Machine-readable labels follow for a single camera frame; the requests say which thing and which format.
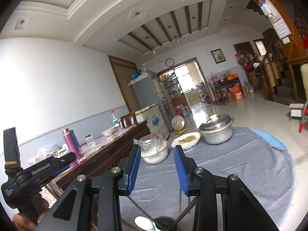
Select white spoon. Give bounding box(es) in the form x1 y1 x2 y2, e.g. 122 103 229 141
134 216 159 231

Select dark chopstick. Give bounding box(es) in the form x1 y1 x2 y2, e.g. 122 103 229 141
177 189 182 212
169 197 196 230
128 197 153 221

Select person's left hand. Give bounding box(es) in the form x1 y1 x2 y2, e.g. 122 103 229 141
13 198 49 231

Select purple thermos bottle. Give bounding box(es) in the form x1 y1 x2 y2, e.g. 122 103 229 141
63 128 82 162

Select teal thermos bottle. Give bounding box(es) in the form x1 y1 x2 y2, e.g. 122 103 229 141
70 129 80 149

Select foil covered food dish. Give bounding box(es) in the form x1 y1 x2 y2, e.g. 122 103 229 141
171 132 201 153

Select carved dark wooden sideboard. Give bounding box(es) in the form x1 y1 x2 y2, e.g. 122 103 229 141
46 121 150 198

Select clear plastic cup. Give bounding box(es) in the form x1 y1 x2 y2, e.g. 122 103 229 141
85 135 96 149

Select white bowl with plastic bag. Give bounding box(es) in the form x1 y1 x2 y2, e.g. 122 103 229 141
133 134 168 165

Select small white floor fan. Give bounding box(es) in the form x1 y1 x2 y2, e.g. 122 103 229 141
171 115 187 135

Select clear bottle with red cap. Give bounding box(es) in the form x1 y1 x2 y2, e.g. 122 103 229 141
110 110 119 127

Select aluminium pot with lid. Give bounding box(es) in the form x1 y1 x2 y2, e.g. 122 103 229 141
198 114 234 145

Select white chest freezer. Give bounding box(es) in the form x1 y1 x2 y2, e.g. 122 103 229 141
135 104 170 140

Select black utensil holder cup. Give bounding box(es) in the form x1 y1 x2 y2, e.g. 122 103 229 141
154 216 178 231

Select grey refrigerator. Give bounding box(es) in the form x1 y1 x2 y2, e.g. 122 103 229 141
128 70 175 132

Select grey table cloth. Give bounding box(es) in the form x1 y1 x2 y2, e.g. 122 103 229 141
115 126 298 231

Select dark dining table in background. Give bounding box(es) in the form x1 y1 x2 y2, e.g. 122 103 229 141
213 77 245 105

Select white step stool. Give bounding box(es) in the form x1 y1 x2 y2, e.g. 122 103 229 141
289 103 305 120

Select round wall clock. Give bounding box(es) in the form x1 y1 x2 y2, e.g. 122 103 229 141
165 58 175 67

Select framed wall picture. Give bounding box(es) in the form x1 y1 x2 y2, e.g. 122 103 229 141
211 49 226 64

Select wall calendar poster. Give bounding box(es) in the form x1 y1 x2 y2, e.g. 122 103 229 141
258 0 291 40

